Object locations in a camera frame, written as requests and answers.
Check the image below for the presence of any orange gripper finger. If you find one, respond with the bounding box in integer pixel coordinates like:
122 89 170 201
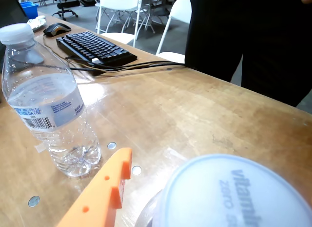
56 147 133 227

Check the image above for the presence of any clear water bottle white cap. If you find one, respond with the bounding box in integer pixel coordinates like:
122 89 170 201
0 22 102 178

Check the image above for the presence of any vitaminwater bottle white cap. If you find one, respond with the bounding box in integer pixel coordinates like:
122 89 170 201
134 153 312 227

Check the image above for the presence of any plate with crumpled foil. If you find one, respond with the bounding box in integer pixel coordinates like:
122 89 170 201
26 15 47 32

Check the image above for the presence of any clear tape strip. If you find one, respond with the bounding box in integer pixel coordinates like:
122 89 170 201
34 143 47 154

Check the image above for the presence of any black computer keyboard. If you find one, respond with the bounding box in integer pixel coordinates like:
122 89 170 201
56 30 138 66

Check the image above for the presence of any black and silver mouse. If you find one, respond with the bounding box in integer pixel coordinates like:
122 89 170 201
43 22 72 38

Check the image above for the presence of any white folding chair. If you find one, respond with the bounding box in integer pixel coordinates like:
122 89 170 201
95 0 143 48
155 0 193 64

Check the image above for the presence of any black office swivel chair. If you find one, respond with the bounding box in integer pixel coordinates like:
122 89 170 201
44 0 79 21

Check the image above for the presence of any blue plastic bin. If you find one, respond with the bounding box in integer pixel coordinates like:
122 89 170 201
19 1 39 19

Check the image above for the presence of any person in black trousers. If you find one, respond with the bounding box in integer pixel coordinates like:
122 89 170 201
184 0 312 107

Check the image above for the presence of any braided mouse cable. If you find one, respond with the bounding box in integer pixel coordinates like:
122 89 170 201
43 34 127 73

